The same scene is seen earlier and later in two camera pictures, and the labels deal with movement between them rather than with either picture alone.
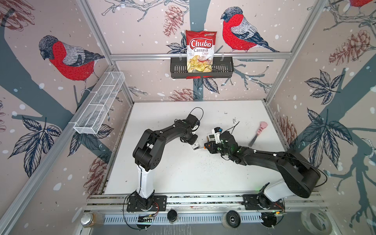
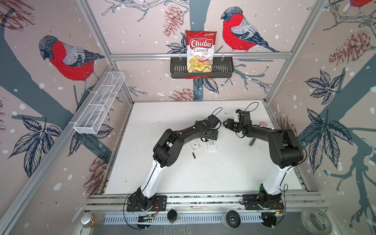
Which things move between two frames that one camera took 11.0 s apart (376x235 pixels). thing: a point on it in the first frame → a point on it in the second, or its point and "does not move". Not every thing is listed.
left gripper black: [194, 140] → [215, 135]
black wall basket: [222, 67] does not move
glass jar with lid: [89, 219] does not move
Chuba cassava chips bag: [200, 48] does not move
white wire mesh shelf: [89, 121] does not move
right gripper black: [211, 146] → [228, 124]
